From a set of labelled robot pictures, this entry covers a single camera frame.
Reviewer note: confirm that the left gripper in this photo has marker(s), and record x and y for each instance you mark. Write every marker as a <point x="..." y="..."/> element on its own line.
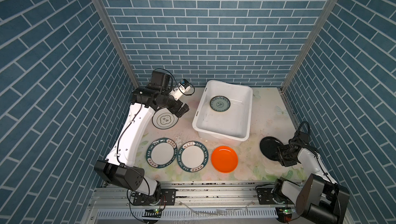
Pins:
<point x="174" y="109"/>

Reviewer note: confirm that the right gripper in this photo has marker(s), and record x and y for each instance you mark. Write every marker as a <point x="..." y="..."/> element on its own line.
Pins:
<point x="284" y="162"/>

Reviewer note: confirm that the green-rimmed lettered plate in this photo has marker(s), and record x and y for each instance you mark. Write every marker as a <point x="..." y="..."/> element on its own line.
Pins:
<point x="161" y="153"/>
<point x="192" y="156"/>

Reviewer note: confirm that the orange plate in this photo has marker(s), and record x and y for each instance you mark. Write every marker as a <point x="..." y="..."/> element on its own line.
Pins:
<point x="224" y="159"/>

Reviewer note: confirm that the white plastic bin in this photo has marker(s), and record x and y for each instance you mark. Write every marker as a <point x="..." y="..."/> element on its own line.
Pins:
<point x="232" y="126"/>

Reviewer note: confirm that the right green-rimmed lettered plate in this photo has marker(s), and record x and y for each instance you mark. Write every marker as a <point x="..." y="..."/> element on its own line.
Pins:
<point x="192" y="156"/>

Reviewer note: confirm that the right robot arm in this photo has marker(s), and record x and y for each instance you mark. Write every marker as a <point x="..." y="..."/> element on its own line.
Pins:
<point x="321" y="200"/>

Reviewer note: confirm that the blue-green patterned plate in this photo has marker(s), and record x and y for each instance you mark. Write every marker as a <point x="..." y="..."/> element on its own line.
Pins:
<point x="220" y="103"/>

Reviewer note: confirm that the white plate thin dark rim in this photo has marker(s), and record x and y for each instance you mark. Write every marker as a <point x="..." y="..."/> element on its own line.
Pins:
<point x="163" y="119"/>

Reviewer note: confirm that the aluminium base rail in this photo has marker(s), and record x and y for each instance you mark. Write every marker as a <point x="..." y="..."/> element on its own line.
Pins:
<point x="195" y="203"/>

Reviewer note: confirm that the left green-rimmed lettered plate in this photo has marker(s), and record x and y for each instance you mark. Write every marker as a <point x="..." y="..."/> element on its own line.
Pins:
<point x="161" y="153"/>

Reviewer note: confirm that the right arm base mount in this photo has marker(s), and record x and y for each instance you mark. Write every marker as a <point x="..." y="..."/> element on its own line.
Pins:
<point x="269" y="195"/>

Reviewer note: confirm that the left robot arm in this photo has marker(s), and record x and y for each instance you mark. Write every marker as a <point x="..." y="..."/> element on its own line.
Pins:
<point x="118" y="167"/>

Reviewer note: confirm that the black plate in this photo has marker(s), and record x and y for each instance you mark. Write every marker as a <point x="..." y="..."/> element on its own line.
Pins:
<point x="269" y="147"/>

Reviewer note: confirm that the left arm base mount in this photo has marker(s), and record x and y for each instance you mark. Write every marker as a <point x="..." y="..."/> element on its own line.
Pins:
<point x="166" y="196"/>

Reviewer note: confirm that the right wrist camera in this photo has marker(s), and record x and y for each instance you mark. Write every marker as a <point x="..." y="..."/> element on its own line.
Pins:
<point x="303" y="136"/>

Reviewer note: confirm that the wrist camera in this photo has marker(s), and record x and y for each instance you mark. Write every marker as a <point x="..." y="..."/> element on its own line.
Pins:
<point x="303" y="136"/>
<point x="183" y="88"/>

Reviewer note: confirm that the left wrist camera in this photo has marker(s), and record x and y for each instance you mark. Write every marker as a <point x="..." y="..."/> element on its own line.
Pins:
<point x="183" y="88"/>

